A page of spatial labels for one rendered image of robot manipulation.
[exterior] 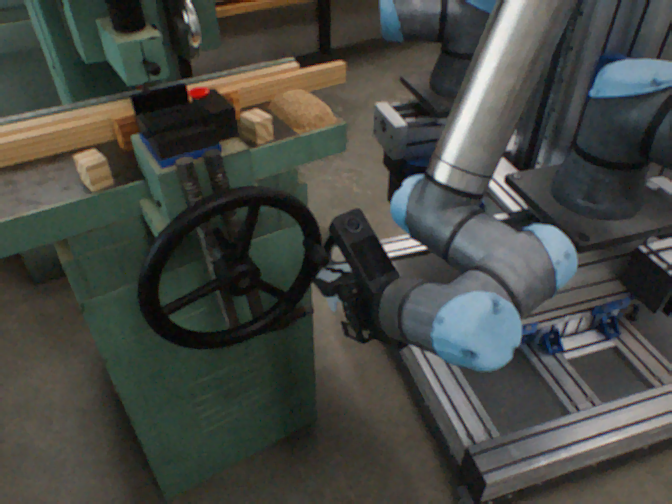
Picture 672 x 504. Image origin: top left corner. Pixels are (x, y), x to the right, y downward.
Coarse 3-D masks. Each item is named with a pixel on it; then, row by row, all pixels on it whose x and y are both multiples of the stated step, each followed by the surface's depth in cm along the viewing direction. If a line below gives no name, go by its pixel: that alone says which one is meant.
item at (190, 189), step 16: (176, 160) 74; (192, 160) 74; (208, 160) 75; (192, 176) 74; (224, 176) 77; (192, 192) 76; (208, 224) 80; (224, 224) 82; (240, 224) 84; (208, 240) 81; (208, 256) 83; (224, 304) 89; (256, 304) 93; (224, 320) 92; (288, 320) 102
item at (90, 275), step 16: (304, 192) 102; (272, 208) 100; (256, 224) 100; (272, 224) 102; (288, 224) 104; (64, 240) 87; (144, 240) 89; (192, 240) 94; (64, 256) 84; (80, 256) 84; (96, 256) 86; (112, 256) 87; (128, 256) 89; (144, 256) 91; (176, 256) 94; (192, 256) 96; (64, 272) 89; (80, 272) 86; (96, 272) 87; (112, 272) 89; (128, 272) 91; (80, 288) 87; (96, 288) 89; (112, 288) 91
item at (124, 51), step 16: (112, 32) 84; (128, 32) 84; (144, 32) 84; (112, 48) 85; (128, 48) 82; (144, 48) 83; (160, 48) 84; (112, 64) 90; (128, 64) 83; (160, 64) 86; (128, 80) 84; (144, 80) 86
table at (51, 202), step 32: (288, 128) 96; (320, 128) 96; (32, 160) 87; (64, 160) 87; (128, 160) 87; (256, 160) 92; (288, 160) 95; (0, 192) 80; (32, 192) 80; (64, 192) 80; (96, 192) 80; (128, 192) 82; (0, 224) 75; (32, 224) 77; (64, 224) 80; (96, 224) 83; (160, 224) 79; (0, 256) 77
